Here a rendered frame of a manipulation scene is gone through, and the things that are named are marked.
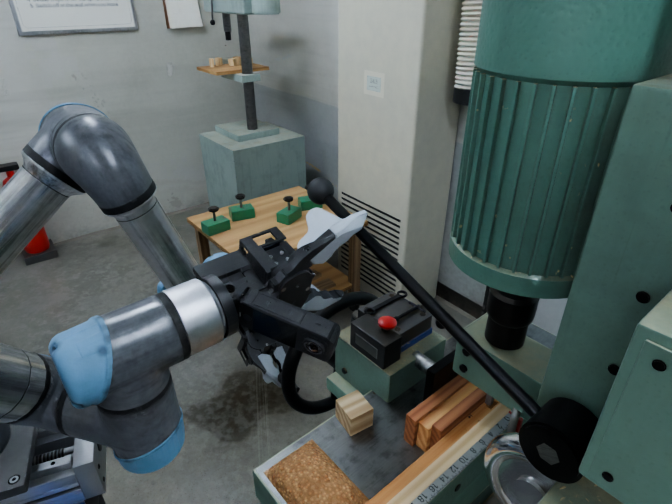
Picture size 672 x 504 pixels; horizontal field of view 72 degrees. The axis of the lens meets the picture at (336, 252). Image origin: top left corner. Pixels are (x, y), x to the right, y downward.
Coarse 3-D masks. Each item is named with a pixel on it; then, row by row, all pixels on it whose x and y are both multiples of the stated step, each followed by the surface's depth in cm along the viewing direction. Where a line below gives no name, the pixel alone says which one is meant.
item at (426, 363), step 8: (416, 352) 76; (416, 360) 75; (424, 360) 75; (432, 360) 75; (440, 360) 70; (448, 360) 70; (424, 368) 74; (432, 368) 68; (440, 368) 68; (448, 368) 70; (432, 376) 68; (440, 376) 69; (448, 376) 71; (432, 384) 69; (440, 384) 70; (424, 392) 71; (432, 392) 69
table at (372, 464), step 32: (448, 352) 85; (416, 384) 78; (384, 416) 73; (288, 448) 68; (352, 448) 68; (384, 448) 68; (416, 448) 68; (256, 480) 64; (352, 480) 63; (384, 480) 63; (480, 480) 65
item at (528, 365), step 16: (480, 320) 66; (480, 336) 63; (464, 352) 64; (496, 352) 61; (512, 352) 61; (528, 352) 61; (544, 352) 61; (464, 368) 65; (480, 368) 63; (512, 368) 59; (528, 368) 58; (544, 368) 58; (480, 384) 64; (496, 384) 62; (528, 384) 57; (528, 416) 59
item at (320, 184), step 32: (320, 192) 58; (384, 256) 54; (416, 288) 51; (448, 320) 49; (480, 352) 47; (512, 384) 45; (544, 416) 42; (576, 416) 42; (544, 448) 42; (576, 448) 39; (576, 480) 41
